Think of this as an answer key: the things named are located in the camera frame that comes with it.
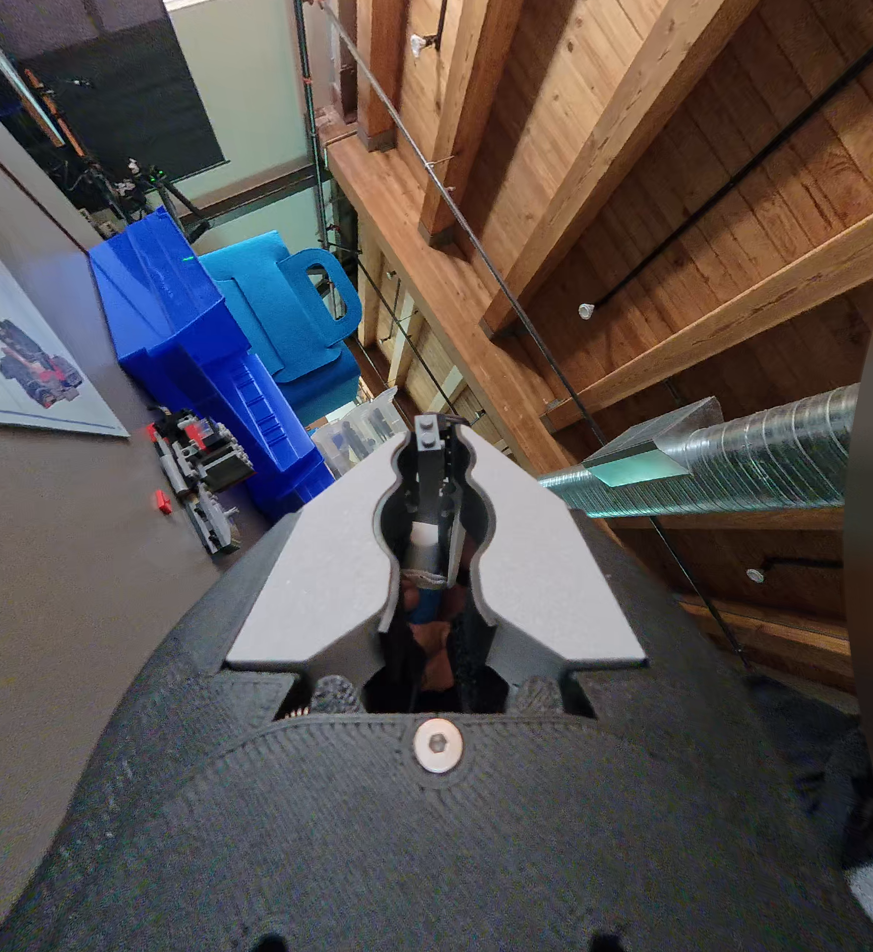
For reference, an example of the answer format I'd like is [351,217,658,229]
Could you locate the person's black jacket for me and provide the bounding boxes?
[749,673,873,871]

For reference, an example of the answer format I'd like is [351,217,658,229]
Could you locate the person's right hand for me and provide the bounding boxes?
[409,619,458,693]

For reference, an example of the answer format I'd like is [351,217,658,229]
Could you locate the toy instruction booklet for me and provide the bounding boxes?
[0,231,131,438]

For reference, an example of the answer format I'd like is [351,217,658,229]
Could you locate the thin metal ceiling pipe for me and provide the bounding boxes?
[319,0,756,670]

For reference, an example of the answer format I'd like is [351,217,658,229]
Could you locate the grey toy brick assembly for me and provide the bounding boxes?
[414,415,461,523]

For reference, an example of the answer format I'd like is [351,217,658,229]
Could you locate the blue plastic bin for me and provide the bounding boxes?
[88,207,335,522]

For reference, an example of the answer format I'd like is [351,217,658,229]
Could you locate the dark hanging panel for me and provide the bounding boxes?
[0,0,228,185]

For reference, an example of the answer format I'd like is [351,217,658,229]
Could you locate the toy brick truck model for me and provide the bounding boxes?
[145,408,256,556]

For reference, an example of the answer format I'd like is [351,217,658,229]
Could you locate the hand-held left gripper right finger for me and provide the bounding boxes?
[453,425,647,691]

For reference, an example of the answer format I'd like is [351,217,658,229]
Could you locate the light blue felt bag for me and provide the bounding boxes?
[198,231,365,406]

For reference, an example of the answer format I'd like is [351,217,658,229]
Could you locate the silver air duct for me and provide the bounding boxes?
[539,383,863,520]

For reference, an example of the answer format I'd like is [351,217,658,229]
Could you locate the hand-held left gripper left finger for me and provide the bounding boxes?
[224,431,415,693]

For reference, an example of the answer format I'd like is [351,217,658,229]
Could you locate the brown desk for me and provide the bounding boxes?
[0,126,311,952]

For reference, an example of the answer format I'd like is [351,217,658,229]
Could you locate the clear plastic container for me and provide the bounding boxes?
[310,387,417,478]

